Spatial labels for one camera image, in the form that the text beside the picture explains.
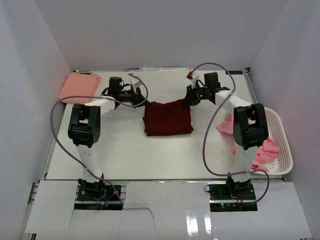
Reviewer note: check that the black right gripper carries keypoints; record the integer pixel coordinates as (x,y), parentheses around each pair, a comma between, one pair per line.
(190,98)

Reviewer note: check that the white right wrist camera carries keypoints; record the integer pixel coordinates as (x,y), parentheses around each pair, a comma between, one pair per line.
(193,77)

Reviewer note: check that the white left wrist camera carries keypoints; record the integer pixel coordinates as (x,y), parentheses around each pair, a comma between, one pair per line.
(135,83)

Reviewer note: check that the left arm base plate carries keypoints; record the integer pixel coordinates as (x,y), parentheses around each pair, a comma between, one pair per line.
(97,191)

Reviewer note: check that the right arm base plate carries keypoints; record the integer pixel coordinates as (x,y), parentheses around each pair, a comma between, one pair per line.
(222,192)

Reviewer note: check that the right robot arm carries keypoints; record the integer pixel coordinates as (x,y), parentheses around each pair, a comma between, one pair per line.
(249,128)

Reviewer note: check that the dark red t shirt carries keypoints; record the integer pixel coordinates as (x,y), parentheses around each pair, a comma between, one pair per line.
(167,119)

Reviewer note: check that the papers behind table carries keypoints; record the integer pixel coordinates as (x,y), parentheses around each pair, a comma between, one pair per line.
(150,69)

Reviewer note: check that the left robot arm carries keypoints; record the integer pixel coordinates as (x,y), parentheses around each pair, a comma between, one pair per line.
(85,121)

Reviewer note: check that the white perforated plastic basket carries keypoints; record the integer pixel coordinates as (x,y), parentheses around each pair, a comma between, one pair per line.
(278,158)

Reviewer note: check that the folded salmon t shirt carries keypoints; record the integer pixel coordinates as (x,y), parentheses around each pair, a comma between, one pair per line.
(77,84)

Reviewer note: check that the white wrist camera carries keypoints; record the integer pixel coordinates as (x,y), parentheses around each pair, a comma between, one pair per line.
(135,83)
(193,77)

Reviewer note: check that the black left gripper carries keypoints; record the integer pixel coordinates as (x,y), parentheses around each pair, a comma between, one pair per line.
(137,97)

